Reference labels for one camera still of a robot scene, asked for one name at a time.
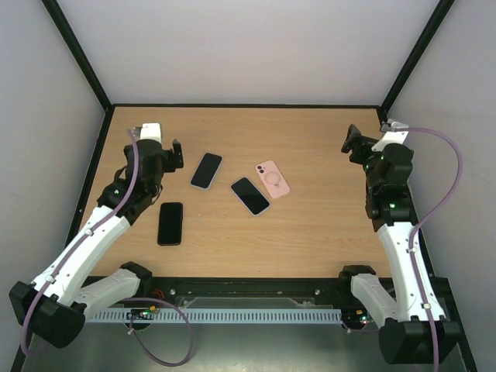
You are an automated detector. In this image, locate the pink phone case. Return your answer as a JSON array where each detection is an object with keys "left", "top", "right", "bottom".
[{"left": 255, "top": 160, "right": 291, "bottom": 198}]

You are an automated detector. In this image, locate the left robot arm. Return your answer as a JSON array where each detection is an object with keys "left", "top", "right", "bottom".
[{"left": 9, "top": 137, "right": 184, "bottom": 355}]

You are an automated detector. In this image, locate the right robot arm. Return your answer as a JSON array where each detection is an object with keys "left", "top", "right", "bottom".
[{"left": 338, "top": 122, "right": 462, "bottom": 371}]

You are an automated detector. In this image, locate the black phone in black case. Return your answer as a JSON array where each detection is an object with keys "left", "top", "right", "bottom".
[{"left": 157, "top": 202, "right": 183, "bottom": 246}]

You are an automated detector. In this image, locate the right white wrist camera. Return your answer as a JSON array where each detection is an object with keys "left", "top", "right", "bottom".
[{"left": 372, "top": 119, "right": 409, "bottom": 152}]

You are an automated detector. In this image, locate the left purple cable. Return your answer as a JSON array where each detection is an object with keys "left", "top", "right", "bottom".
[{"left": 19, "top": 129, "right": 195, "bottom": 367}]

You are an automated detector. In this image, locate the purple cable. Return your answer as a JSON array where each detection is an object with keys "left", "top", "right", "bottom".
[
  {"left": 344, "top": 127, "right": 464, "bottom": 372},
  {"left": 19, "top": 129, "right": 195, "bottom": 367}
]

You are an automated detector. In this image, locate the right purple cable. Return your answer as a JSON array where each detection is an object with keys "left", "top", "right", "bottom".
[{"left": 344, "top": 127, "right": 464, "bottom": 372}]

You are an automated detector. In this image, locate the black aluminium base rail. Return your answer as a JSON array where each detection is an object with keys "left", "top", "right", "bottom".
[{"left": 112, "top": 277, "right": 388, "bottom": 307}]

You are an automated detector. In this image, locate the black cage frame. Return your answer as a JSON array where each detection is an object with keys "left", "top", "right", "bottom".
[{"left": 0, "top": 0, "right": 496, "bottom": 372}]

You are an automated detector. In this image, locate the slotted grey cable duct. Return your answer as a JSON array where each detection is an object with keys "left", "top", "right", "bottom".
[{"left": 89, "top": 308, "right": 342, "bottom": 325}]

